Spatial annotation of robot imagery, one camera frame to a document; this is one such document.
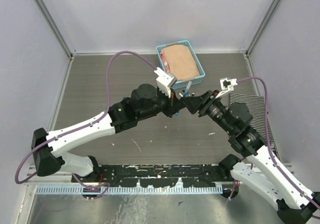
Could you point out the teal pen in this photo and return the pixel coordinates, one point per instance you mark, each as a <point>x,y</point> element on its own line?
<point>178,105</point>

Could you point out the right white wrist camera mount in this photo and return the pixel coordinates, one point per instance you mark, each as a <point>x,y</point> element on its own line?
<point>227,86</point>

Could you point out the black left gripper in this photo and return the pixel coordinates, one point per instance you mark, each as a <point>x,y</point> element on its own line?
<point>174,103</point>

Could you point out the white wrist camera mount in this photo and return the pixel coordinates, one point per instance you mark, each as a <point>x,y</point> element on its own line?
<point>165,81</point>
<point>227,86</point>

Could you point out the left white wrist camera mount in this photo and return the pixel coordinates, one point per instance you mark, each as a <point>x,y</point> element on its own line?
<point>165,81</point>

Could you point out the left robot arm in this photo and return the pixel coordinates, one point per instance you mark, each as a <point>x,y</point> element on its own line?
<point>51,149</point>

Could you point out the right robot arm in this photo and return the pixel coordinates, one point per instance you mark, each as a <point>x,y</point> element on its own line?
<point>293,202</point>

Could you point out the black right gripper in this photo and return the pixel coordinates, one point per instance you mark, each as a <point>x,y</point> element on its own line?
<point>193,103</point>

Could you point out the light blue slotted cable duct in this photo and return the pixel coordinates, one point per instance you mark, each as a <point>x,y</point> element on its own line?
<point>178,189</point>

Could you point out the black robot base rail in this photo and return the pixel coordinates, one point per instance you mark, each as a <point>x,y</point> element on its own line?
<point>191,175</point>

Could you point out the black white striped cloth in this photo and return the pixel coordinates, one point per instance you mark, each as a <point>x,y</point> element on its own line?
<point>256,107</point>

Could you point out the light blue perforated basket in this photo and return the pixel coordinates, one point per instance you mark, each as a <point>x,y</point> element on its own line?
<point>196,80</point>

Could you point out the peach folded towel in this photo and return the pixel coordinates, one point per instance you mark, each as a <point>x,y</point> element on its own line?
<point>180,62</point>

